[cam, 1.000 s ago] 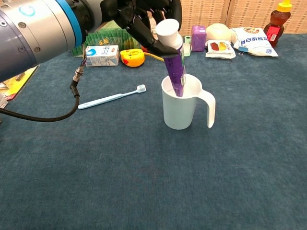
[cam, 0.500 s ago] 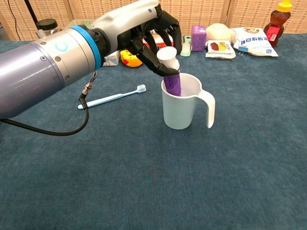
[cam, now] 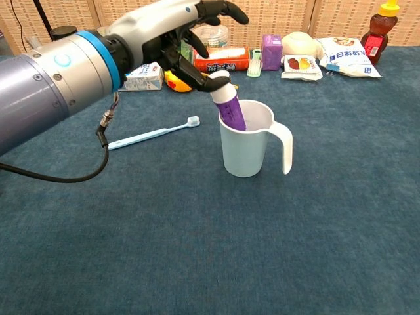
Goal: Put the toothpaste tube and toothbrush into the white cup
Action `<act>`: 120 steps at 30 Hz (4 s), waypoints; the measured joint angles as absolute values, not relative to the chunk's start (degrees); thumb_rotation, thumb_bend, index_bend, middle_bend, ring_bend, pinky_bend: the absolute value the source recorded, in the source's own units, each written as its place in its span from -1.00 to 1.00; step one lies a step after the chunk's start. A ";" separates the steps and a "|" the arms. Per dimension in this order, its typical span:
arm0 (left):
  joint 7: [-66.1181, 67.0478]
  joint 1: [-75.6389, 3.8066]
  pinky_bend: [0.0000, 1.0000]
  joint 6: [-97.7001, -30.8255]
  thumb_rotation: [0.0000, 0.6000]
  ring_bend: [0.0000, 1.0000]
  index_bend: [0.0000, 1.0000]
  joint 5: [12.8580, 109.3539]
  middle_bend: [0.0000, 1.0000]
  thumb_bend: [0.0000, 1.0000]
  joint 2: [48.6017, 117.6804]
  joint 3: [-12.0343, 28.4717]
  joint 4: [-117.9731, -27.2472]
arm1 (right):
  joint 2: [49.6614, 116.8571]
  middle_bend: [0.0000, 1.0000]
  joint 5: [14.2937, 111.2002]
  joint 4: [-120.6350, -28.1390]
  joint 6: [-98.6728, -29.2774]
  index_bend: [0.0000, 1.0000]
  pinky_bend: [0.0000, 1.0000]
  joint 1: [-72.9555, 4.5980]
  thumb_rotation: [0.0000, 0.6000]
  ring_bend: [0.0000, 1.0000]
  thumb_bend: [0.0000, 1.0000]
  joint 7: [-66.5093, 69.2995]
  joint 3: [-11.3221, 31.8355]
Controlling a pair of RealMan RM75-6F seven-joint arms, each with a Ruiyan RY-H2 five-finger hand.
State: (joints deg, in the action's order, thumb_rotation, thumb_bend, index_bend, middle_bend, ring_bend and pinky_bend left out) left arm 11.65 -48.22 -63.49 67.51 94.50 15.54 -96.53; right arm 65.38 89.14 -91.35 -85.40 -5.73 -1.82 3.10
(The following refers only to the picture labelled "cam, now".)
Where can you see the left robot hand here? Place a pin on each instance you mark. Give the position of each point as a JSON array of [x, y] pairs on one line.
[[147, 29]]

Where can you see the light blue toothbrush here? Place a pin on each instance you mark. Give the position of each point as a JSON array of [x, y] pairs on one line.
[[147, 134]]

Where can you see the purple white toothpaste tube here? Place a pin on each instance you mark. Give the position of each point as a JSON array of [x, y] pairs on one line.
[[231, 111]]

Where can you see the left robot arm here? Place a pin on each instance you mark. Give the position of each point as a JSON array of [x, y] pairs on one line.
[[42, 85]]

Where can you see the blue white milk carton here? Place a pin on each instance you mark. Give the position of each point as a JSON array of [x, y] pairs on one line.
[[147, 78]]

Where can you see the yellow tape measure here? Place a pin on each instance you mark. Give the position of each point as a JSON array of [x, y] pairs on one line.
[[174, 83]]

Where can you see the clear round plastic tub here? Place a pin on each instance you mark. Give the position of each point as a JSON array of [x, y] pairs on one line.
[[216, 37]]

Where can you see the glass jar black lid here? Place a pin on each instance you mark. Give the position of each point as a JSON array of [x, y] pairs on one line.
[[64, 32]]

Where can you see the orange cylindrical can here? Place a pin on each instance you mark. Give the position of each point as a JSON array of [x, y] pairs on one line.
[[229, 59]]

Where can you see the black stand pole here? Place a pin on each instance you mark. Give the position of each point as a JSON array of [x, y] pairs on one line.
[[42, 14]]

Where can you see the purple carton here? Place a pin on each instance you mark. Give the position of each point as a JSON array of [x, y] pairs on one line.
[[271, 54]]

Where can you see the bamboo folding screen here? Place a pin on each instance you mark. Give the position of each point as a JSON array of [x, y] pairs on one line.
[[279, 16]]

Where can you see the cream upturned bowl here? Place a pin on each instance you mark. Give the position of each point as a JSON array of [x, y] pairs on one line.
[[300, 44]]

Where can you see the white snack packet fruit print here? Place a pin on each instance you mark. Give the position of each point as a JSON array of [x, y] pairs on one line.
[[301, 67]]

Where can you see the blue binder clip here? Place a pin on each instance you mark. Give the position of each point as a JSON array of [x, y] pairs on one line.
[[333, 67]]

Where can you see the white bag blue print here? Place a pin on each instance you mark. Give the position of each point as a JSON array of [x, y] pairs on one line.
[[349, 57]]

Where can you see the blue table cloth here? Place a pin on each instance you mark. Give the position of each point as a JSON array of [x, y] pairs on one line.
[[210, 236]]

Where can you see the bear-shaped honey bottle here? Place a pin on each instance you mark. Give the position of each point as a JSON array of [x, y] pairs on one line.
[[377, 36]]

